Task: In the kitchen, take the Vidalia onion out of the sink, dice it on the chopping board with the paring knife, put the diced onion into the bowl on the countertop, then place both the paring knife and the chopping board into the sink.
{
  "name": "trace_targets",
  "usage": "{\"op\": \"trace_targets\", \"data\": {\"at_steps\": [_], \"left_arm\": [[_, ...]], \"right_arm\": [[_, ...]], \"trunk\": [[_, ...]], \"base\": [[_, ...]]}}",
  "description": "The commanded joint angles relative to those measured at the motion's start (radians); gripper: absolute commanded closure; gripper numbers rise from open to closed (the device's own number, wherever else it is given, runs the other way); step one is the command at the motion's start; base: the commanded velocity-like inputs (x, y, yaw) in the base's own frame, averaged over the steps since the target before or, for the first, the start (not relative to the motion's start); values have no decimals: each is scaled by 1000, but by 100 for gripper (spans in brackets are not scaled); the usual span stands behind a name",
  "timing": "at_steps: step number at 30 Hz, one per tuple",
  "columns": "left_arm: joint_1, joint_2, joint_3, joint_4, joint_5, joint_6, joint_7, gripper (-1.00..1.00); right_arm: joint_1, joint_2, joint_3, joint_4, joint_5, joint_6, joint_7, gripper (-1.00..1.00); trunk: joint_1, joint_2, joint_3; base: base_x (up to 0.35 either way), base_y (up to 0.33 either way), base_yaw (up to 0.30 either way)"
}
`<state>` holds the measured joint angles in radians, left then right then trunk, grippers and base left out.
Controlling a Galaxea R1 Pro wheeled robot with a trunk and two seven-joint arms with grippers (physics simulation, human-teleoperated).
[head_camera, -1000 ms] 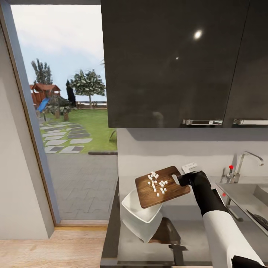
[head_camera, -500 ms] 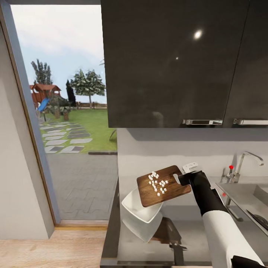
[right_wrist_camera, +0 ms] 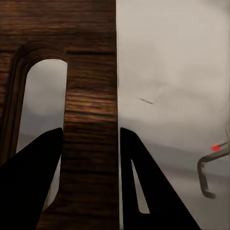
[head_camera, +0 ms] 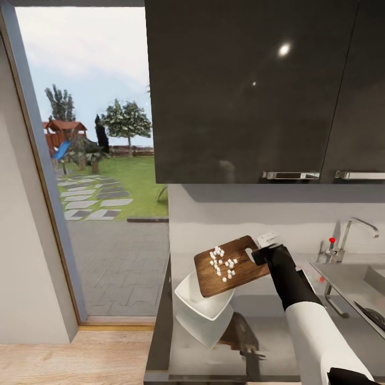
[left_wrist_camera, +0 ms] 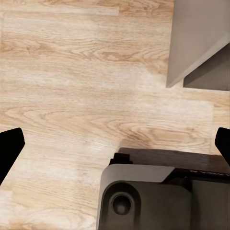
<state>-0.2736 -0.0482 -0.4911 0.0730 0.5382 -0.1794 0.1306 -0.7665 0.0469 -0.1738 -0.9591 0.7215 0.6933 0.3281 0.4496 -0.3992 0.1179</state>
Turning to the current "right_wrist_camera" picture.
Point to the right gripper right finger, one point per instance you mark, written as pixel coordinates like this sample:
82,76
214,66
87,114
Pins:
167,211

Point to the cutting board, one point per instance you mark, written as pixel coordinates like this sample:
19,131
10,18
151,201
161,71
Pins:
83,34

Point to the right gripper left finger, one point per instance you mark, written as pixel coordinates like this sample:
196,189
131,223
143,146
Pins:
25,180

